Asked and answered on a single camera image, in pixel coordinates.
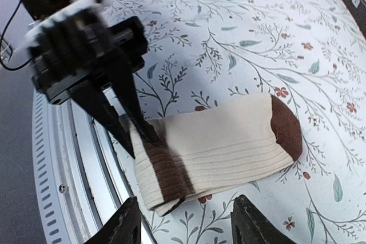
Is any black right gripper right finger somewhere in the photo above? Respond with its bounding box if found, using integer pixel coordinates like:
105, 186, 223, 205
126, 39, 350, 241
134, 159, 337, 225
230, 195, 295, 244

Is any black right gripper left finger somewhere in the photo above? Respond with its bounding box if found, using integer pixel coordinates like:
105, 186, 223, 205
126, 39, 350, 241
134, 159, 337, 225
85, 197, 141, 244

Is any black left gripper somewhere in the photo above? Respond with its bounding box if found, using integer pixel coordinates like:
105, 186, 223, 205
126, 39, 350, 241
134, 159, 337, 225
30, 17, 150, 158

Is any cream and brown striped sock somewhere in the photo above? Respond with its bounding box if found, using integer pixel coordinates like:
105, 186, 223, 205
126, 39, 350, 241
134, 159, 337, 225
129, 93, 303, 217

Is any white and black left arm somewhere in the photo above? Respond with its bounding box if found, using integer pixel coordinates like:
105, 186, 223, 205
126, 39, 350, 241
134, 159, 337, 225
20, 0, 151, 154

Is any floral patterned table mat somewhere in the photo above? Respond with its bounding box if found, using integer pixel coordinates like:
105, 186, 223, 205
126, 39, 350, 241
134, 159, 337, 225
104, 0, 365, 243

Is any aluminium table edge rail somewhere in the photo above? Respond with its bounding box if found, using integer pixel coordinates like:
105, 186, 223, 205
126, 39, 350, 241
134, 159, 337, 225
30, 83, 155, 244

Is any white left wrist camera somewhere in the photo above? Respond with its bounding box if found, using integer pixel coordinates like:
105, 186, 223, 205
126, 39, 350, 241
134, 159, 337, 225
25, 0, 110, 47

